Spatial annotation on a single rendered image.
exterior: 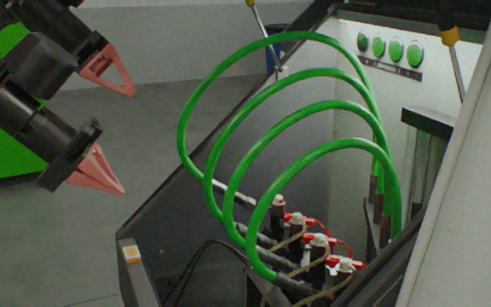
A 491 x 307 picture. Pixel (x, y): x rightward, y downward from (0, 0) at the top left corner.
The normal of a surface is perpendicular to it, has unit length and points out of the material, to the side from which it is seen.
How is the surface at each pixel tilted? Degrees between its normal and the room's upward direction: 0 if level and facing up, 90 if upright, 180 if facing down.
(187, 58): 90
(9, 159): 90
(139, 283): 0
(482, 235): 76
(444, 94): 90
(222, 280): 0
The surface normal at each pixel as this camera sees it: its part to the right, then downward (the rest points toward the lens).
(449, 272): -0.91, -0.11
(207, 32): 0.40, 0.31
